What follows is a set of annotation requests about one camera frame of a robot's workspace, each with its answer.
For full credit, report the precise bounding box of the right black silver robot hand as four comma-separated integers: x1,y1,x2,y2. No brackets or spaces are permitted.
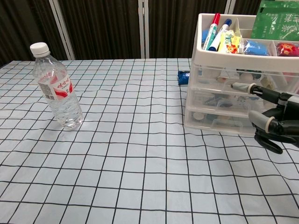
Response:
230,82,299,154

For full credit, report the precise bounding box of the clear plastic tray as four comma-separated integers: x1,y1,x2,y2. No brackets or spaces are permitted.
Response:
190,64,299,94

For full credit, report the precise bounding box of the clear plastic storage box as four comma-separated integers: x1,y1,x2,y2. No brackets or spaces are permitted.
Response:
184,106,257,134

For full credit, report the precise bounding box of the white plastic drawer organizer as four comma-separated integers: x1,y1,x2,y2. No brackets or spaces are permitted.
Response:
183,13,299,137

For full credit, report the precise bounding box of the red snack packet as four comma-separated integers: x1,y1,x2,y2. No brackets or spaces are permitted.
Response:
275,42,299,57

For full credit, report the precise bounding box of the blue item in clear wrap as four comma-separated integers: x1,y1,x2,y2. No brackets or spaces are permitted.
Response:
242,39,275,56

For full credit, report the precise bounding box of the yellow lion snack packet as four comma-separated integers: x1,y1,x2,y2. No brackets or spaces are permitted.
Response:
218,30,243,54

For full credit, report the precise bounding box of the green tea packet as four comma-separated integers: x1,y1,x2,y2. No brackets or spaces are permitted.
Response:
251,0,299,42

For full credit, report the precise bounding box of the blue cap whiteboard marker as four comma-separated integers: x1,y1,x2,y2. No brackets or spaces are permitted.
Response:
207,18,232,52

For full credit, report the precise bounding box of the blue tissue pack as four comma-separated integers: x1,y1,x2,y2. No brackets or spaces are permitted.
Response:
177,70,191,86

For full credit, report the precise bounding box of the red cap whiteboard marker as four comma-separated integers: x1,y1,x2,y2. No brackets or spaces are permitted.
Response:
202,13,221,51

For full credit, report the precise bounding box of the blue eraser block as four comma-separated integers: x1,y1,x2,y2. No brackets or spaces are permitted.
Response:
202,29,211,44

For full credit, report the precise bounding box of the white black checkered tablecloth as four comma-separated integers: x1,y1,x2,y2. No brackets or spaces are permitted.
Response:
0,58,299,224

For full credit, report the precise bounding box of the dark folding screen partition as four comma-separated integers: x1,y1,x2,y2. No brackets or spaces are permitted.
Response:
0,0,299,67

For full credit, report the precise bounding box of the clear plastic water bottle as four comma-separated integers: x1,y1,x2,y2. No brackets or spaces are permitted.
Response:
29,42,84,129

